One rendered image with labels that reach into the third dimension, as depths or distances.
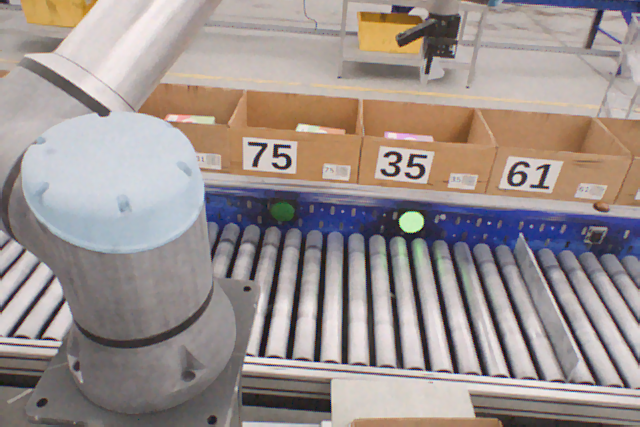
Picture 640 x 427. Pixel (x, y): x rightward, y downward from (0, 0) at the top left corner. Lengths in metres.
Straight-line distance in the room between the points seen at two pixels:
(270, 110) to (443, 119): 0.60
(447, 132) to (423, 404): 0.97
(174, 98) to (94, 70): 1.23
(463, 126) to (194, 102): 0.93
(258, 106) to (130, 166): 1.34
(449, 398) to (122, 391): 0.79
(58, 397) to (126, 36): 0.40
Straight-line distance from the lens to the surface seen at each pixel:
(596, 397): 1.37
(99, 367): 0.60
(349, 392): 1.18
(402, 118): 1.79
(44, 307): 1.45
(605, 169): 1.71
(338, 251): 1.51
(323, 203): 1.57
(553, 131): 1.93
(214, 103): 1.82
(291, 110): 1.78
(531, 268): 1.56
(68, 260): 0.50
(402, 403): 1.19
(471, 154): 1.56
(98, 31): 0.65
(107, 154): 0.49
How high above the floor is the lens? 1.70
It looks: 32 degrees down
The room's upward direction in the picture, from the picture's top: 4 degrees clockwise
